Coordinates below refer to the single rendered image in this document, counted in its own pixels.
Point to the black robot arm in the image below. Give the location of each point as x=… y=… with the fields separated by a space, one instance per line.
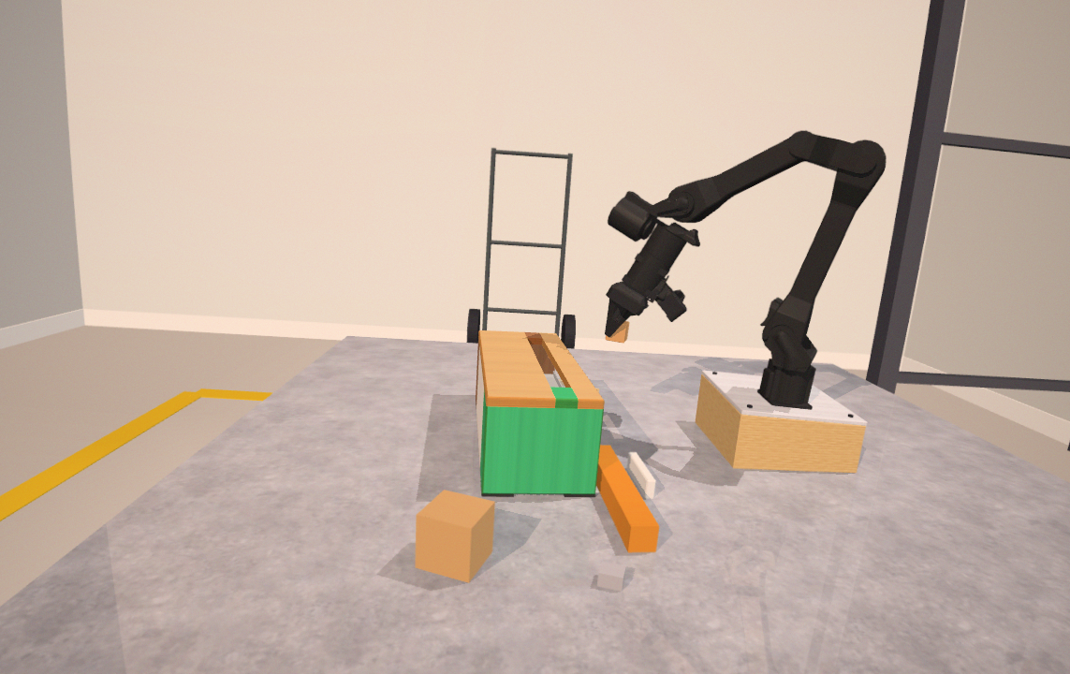
x=789 y=377

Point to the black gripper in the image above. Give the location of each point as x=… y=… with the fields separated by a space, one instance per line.
x=629 y=297

